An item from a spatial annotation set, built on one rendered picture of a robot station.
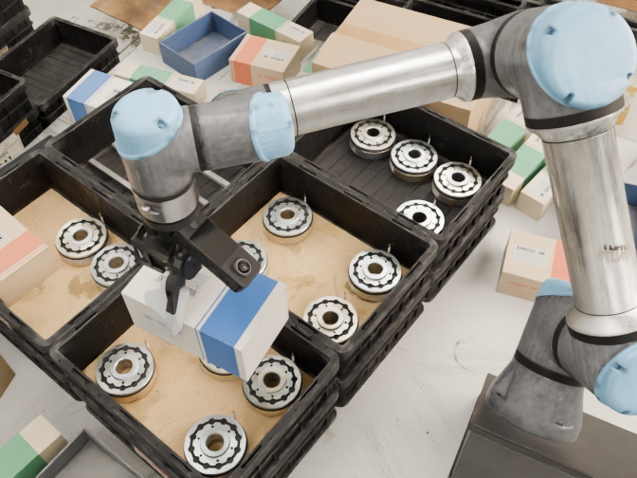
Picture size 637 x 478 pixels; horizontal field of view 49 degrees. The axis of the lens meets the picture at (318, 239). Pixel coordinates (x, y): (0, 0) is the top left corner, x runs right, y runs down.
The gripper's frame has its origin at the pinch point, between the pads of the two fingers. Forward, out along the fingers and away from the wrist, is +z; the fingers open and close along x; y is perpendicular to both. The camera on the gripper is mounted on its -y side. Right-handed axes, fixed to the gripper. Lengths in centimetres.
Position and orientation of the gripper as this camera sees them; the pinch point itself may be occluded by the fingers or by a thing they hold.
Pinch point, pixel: (206, 299)
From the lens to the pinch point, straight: 101.6
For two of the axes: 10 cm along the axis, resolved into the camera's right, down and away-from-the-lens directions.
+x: -4.7, 7.0, -5.4
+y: -8.8, -3.6, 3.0
